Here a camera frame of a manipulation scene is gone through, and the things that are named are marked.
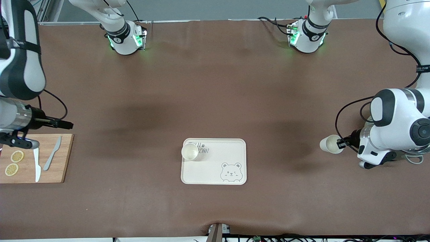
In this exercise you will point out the white cup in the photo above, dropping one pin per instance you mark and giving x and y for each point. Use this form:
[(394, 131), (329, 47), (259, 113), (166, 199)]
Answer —
[(331, 144), (189, 152)]

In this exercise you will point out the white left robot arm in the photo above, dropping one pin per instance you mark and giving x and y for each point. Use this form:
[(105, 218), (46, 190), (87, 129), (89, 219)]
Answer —
[(399, 111)]

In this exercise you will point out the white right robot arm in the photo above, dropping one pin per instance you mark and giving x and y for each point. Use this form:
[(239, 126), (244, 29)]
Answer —
[(117, 37)]

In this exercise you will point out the grey plastic knife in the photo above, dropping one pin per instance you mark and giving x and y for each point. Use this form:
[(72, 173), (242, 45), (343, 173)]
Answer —
[(52, 154)]

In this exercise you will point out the lemon slice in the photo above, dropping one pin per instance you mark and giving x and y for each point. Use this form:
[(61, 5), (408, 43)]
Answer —
[(11, 169), (17, 156)]

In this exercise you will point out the grey pot with glass lid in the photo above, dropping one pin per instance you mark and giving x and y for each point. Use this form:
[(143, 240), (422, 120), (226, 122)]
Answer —
[(414, 162)]

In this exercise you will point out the white plastic knife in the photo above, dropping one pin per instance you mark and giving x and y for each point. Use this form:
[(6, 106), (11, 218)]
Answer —
[(37, 166)]

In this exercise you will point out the wooden cutting board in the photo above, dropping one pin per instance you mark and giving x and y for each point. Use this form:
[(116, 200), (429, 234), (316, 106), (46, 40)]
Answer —
[(27, 168)]

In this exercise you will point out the cream tray with bear print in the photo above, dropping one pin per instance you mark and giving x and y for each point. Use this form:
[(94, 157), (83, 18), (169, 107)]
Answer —
[(208, 168)]

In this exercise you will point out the brown table cover mat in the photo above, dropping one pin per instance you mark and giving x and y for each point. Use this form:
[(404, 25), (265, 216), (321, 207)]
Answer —
[(215, 84)]

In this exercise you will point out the aluminium frame profile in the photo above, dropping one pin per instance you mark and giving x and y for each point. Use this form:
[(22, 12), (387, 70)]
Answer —
[(42, 11)]

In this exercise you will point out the grey metal bracket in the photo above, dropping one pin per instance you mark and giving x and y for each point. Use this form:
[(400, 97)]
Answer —
[(216, 233)]

